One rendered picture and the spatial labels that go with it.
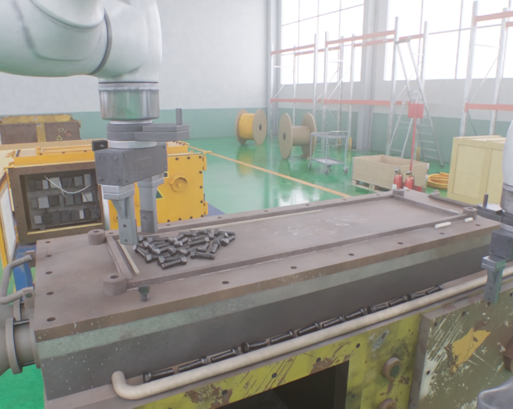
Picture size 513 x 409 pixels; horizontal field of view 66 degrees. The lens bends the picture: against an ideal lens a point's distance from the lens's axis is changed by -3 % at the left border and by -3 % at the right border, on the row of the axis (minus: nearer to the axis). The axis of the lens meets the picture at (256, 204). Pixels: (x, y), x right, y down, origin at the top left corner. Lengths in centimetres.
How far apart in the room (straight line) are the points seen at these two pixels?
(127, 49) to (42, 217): 305
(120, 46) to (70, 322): 42
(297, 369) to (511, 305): 67
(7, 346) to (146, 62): 54
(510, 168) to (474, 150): 547
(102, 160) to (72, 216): 295
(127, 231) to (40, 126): 849
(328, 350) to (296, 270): 17
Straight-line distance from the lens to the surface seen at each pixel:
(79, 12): 51
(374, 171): 777
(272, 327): 86
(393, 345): 100
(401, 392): 111
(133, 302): 75
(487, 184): 631
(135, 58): 61
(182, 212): 354
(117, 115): 63
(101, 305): 75
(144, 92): 63
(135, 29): 61
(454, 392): 125
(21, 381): 306
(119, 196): 62
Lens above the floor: 171
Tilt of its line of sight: 15 degrees down
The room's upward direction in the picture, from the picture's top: straight up
